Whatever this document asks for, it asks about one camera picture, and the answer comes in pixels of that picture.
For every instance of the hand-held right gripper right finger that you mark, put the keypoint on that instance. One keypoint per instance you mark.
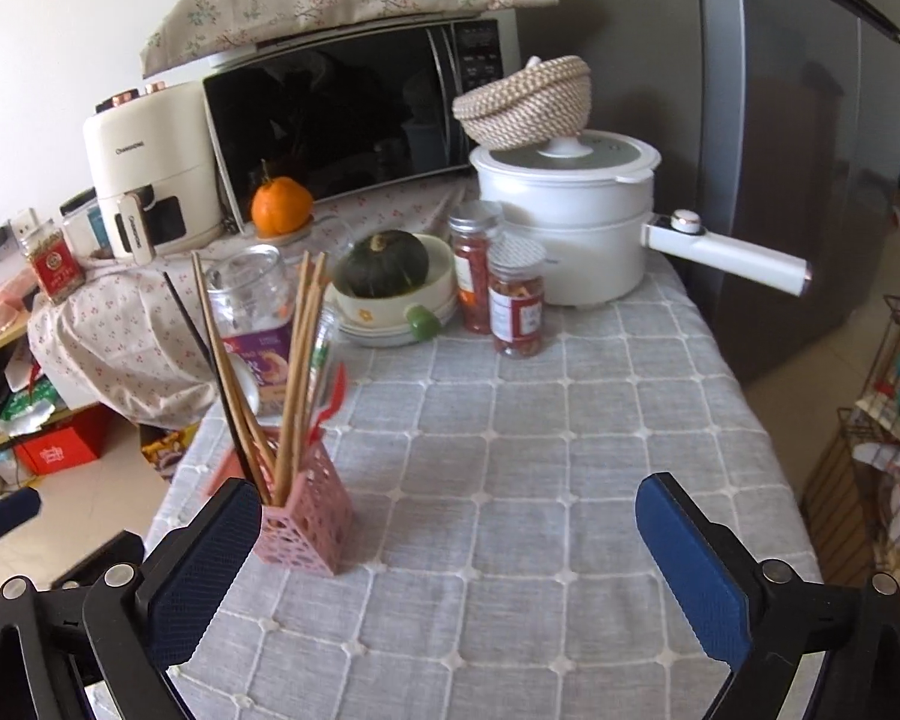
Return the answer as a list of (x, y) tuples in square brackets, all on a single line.
[(690, 577)]

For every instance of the pink perforated chopstick holder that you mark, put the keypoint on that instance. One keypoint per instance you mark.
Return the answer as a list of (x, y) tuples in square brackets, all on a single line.
[(307, 532)]

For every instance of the red box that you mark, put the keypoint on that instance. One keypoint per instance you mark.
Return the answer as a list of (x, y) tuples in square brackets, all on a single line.
[(60, 454)]

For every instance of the red label tea jar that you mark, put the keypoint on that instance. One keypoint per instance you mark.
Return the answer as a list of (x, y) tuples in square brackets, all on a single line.
[(54, 270)]

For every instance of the white air fryer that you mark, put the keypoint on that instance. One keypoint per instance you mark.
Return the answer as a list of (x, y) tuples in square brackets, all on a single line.
[(150, 165)]

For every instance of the tall red label jar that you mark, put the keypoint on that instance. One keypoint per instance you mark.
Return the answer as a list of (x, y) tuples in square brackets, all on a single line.
[(471, 277)]

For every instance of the short red label jar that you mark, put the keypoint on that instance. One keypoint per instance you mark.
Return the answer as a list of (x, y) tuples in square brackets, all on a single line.
[(517, 307)]

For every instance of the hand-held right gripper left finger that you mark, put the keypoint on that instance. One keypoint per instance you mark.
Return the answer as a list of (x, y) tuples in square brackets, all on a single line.
[(195, 577)]

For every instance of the grey checked tablecloth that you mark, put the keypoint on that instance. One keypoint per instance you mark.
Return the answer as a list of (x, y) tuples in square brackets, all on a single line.
[(532, 502)]

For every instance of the dark green pumpkin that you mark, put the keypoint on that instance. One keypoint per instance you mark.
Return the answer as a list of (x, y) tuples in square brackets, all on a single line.
[(386, 262)]

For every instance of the black chopstick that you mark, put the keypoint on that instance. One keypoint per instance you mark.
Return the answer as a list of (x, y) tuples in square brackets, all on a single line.
[(212, 382)]

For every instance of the white plate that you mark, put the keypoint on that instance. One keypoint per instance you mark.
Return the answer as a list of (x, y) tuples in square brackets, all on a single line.
[(390, 336)]

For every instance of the orange fruit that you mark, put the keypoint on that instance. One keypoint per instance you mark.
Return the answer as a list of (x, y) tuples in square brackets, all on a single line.
[(281, 202)]

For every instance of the red plastic utensil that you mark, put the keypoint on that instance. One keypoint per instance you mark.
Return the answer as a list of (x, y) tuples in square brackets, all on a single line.
[(335, 401)]

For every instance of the purple label glass jar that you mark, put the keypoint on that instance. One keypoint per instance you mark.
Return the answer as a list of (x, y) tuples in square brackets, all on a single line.
[(259, 360)]

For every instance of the white electric cooking pot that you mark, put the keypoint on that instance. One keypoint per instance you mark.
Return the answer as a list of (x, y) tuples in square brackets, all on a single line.
[(570, 240)]

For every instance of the grey refrigerator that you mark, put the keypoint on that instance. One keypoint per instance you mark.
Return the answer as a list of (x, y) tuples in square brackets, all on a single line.
[(757, 165)]

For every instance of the black microwave oven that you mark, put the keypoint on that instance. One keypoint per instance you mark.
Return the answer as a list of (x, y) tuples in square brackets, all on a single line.
[(330, 112)]

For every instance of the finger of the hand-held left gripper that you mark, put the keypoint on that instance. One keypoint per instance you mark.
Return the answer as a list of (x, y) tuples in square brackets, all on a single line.
[(90, 551), (4, 514)]

